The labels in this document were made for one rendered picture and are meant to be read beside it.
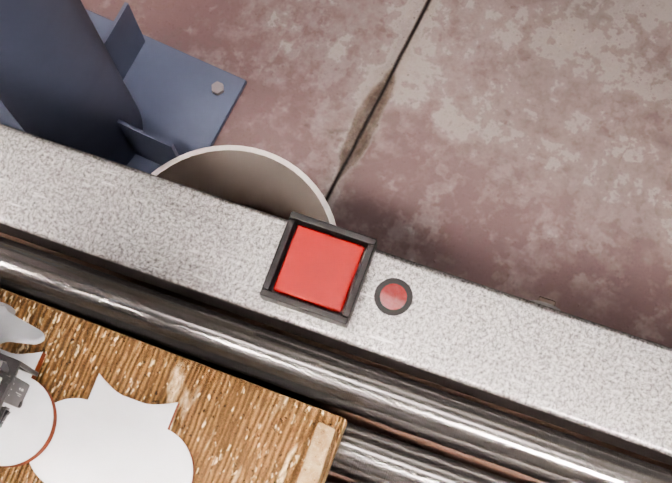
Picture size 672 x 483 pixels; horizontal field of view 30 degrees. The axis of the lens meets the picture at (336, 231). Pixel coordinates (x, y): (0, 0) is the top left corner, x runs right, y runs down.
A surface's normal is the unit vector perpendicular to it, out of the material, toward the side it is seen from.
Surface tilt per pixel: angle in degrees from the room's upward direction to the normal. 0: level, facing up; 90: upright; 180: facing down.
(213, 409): 0
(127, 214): 0
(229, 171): 87
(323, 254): 0
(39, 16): 90
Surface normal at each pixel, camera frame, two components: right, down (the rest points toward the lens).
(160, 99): -0.05, -0.29
